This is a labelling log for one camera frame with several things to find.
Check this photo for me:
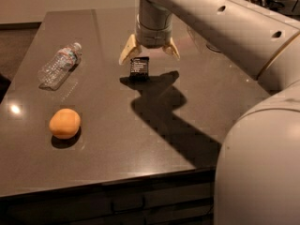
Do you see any orange fruit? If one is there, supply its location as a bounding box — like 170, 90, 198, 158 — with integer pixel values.
49, 109, 81, 140

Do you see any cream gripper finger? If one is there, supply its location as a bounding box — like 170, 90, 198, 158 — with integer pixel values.
119, 34, 142, 65
162, 38, 180, 60

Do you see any clear plastic water bottle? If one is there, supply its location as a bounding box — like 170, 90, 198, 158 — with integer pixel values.
37, 42, 82, 89

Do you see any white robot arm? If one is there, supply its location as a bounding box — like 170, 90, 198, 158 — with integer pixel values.
119, 0, 300, 225

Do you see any black drawer handle left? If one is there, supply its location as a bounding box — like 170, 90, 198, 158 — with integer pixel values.
111, 197, 145, 214

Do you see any black rxbar chocolate wrapper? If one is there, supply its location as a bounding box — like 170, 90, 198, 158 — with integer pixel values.
129, 56, 149, 81

